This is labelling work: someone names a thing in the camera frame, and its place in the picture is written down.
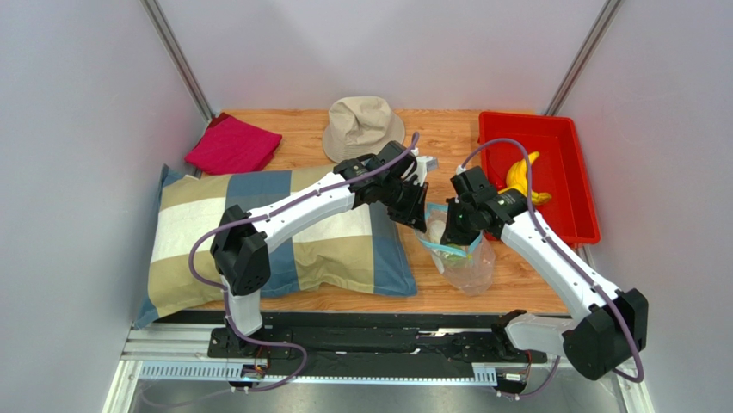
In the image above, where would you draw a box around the fake banana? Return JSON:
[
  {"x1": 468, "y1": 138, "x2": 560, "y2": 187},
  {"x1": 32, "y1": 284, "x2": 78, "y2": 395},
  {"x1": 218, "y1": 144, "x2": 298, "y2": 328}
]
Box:
[{"x1": 498, "y1": 151, "x2": 552, "y2": 206}]

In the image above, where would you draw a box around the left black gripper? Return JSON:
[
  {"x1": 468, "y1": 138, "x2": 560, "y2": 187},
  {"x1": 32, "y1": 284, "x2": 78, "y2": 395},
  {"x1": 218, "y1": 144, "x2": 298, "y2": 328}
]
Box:
[{"x1": 379, "y1": 179, "x2": 429, "y2": 235}]

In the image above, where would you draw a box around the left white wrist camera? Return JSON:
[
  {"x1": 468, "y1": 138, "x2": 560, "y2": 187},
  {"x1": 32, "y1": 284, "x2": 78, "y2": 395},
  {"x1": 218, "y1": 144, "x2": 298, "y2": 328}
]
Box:
[{"x1": 410, "y1": 149, "x2": 439, "y2": 185}]

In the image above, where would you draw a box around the red plastic bin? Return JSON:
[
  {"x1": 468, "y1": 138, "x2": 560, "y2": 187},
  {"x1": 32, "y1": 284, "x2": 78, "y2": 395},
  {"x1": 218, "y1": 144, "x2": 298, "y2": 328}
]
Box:
[{"x1": 477, "y1": 111, "x2": 601, "y2": 248}]

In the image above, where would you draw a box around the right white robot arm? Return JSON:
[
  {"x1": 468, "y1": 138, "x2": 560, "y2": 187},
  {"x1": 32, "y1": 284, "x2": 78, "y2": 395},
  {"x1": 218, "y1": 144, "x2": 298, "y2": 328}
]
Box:
[{"x1": 441, "y1": 167, "x2": 649, "y2": 380}]

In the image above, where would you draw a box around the plaid pillow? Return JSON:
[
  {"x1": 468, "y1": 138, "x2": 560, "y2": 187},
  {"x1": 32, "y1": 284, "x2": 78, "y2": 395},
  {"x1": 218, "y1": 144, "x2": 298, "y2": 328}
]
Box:
[{"x1": 133, "y1": 164, "x2": 417, "y2": 329}]

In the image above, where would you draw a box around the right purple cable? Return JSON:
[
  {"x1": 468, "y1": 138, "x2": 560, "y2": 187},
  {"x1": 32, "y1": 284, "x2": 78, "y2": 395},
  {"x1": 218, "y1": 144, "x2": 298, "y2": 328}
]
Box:
[{"x1": 460, "y1": 138, "x2": 646, "y2": 400}]

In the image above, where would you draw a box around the beige bucket hat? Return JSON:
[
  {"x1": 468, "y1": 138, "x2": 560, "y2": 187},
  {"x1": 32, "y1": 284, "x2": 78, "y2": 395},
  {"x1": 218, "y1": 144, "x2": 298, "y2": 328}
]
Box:
[{"x1": 322, "y1": 96, "x2": 406, "y2": 163}]

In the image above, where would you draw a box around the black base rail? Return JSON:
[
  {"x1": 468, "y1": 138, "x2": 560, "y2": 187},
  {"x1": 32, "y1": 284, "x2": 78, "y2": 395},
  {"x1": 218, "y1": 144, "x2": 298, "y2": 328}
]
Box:
[{"x1": 197, "y1": 309, "x2": 574, "y2": 380}]

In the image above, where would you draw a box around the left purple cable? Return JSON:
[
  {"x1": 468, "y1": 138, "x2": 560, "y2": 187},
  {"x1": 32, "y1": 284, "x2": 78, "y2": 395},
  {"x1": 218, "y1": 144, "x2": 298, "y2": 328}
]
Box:
[{"x1": 188, "y1": 131, "x2": 422, "y2": 393}]

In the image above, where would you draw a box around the magenta folded cloth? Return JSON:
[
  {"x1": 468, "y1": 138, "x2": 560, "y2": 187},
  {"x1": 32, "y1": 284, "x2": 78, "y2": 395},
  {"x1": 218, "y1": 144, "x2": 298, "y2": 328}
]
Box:
[{"x1": 183, "y1": 113, "x2": 282, "y2": 176}]

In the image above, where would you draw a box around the purple cable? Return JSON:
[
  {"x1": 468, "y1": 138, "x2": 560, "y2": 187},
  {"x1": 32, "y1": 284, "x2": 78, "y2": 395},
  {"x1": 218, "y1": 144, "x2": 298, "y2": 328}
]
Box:
[
  {"x1": 460, "y1": 138, "x2": 646, "y2": 400},
  {"x1": 188, "y1": 131, "x2": 422, "y2": 393}
]

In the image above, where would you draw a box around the fake white cauliflower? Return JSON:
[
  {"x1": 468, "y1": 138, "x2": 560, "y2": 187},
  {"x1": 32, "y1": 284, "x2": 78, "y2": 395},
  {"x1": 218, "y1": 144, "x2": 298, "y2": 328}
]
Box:
[{"x1": 427, "y1": 220, "x2": 467, "y2": 262}]

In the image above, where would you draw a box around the clear zip top bag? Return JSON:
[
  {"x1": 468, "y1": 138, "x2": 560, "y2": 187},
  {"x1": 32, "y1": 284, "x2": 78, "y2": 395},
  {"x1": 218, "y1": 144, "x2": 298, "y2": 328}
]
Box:
[{"x1": 416, "y1": 203, "x2": 496, "y2": 296}]

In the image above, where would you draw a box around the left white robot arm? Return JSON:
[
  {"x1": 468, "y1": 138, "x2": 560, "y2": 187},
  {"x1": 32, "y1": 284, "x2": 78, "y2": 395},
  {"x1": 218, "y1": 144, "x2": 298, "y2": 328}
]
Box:
[{"x1": 208, "y1": 142, "x2": 438, "y2": 348}]

